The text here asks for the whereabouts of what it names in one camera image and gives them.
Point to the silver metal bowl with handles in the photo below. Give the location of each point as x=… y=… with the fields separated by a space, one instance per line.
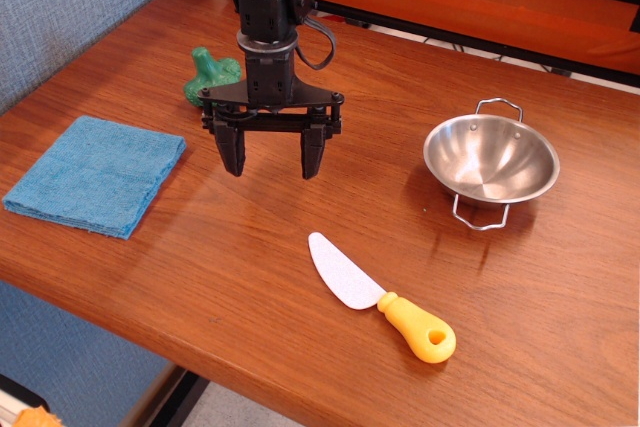
x=491 y=159

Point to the toy knife yellow handle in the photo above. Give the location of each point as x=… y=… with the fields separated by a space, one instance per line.
x=430 y=338

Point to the folded blue cloth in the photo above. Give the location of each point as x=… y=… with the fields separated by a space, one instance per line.
x=99 y=176

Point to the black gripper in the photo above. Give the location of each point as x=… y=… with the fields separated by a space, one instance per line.
x=271 y=98

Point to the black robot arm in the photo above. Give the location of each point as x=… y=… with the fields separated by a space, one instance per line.
x=270 y=20

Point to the orange object bottom left corner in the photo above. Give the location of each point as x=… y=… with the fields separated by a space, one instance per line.
x=37 y=417

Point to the green toy broccoli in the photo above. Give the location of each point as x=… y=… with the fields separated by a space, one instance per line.
x=210 y=73

